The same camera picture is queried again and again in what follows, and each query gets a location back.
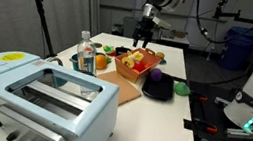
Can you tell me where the blue trash bin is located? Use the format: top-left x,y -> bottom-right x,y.
218,24 -> 253,74

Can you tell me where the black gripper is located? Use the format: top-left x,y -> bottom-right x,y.
131,2 -> 159,51

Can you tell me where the red plush apple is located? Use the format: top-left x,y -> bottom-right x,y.
131,60 -> 147,74

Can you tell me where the green and red plush toy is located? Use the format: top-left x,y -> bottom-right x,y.
101,44 -> 118,59

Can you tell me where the grey toy can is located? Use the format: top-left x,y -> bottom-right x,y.
93,41 -> 103,50

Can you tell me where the silver metal rail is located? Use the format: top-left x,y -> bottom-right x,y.
224,125 -> 253,141

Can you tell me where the light blue toaster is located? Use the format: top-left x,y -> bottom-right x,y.
0,49 -> 125,141

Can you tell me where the black bowl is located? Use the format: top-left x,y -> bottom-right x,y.
114,45 -> 133,59

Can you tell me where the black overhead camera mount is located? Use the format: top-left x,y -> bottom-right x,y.
204,0 -> 251,24

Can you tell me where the teal toy plate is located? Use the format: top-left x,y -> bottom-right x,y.
159,58 -> 168,66

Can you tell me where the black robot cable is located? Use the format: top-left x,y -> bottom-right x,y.
183,0 -> 253,92

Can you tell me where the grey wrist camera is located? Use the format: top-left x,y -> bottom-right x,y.
151,15 -> 174,32

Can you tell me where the brown cutting board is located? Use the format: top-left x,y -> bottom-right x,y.
92,68 -> 145,110

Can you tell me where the black rectangular tray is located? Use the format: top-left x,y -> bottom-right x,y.
140,69 -> 177,103

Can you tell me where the toy burger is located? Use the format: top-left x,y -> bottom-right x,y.
155,51 -> 166,61

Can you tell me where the black clamp orange handle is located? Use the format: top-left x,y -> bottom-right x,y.
191,92 -> 210,105
190,117 -> 220,135

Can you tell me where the black tripod stand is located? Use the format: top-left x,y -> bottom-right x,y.
25,0 -> 74,67

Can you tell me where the purple plush fruit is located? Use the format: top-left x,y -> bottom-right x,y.
148,67 -> 164,83

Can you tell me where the clear plastic water bottle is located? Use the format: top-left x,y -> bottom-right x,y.
73,29 -> 104,77

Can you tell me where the small cardboard box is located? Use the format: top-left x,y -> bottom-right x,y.
170,28 -> 189,40

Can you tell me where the grey bin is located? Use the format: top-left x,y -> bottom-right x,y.
120,15 -> 141,40

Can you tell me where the teal cup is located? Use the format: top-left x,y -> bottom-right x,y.
68,52 -> 82,71

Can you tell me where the red food basket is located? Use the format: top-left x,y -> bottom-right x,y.
111,43 -> 164,87

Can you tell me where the orange plush fruit with leaf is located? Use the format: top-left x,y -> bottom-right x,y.
93,53 -> 113,72

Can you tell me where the green plush fruit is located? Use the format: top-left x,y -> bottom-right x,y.
172,80 -> 193,98

